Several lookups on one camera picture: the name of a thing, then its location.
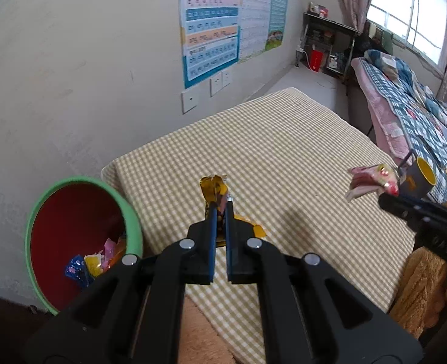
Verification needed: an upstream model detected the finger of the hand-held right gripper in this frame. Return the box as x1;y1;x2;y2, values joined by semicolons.
378;193;433;224

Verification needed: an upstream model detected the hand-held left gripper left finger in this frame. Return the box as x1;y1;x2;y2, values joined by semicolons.
24;202;218;364

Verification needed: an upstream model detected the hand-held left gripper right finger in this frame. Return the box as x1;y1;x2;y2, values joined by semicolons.
224;199;425;364

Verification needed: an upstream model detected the pink floral wrapper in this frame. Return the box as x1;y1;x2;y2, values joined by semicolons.
345;164;400;201

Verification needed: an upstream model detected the small golden wrapper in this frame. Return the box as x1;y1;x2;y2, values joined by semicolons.
198;174;265;245

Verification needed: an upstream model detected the dark blue wrapper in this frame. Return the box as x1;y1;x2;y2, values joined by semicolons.
65;255;95;289

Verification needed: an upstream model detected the red bin with green rim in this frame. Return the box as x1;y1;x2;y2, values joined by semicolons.
25;176;144;315

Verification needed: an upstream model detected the grey mug with yellow inside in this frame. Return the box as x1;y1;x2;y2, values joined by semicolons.
398;151;438;200

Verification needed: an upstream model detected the blue patchwork quilt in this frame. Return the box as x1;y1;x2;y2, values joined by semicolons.
360;49;447;203

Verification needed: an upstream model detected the pink bedspread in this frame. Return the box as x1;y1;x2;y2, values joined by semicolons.
351;58;413;167

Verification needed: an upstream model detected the yellow checkered mat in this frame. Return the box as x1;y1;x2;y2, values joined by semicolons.
101;87;415;364

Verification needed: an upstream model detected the black bag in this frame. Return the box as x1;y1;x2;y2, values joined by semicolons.
354;36;391;59

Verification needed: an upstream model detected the red bag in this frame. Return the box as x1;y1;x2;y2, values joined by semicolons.
307;49;324;72

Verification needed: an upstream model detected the dark metal shelf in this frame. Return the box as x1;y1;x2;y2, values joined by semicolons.
295;12;360;84

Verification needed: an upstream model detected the white blank wall plate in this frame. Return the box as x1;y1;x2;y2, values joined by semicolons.
181;90;198;114

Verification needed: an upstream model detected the blue striped wall poster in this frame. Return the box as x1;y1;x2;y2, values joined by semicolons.
179;0;244;90

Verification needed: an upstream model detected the white and teal wall poster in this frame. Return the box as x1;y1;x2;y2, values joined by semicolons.
239;0;290;64

